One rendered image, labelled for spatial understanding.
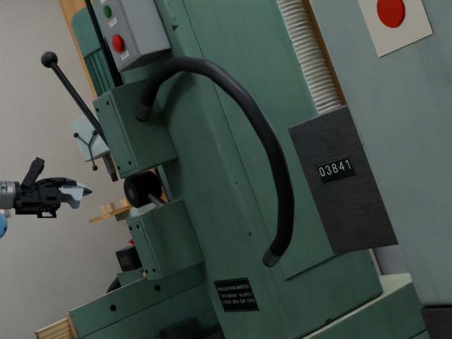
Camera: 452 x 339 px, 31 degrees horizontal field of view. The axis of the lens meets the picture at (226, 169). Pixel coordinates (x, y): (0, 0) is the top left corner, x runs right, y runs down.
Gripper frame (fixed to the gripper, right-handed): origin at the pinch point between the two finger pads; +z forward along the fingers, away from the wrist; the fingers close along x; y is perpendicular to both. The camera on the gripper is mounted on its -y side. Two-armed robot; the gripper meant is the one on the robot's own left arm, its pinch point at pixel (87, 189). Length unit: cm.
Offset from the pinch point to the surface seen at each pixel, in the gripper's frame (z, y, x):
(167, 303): 0, 58, 40
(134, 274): -0.4, 42.9, 25.6
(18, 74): 22, -207, -166
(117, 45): -17, 35, 87
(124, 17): -17, 34, 92
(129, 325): -8, 62, 39
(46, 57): -22, 10, 58
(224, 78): -7, 54, 99
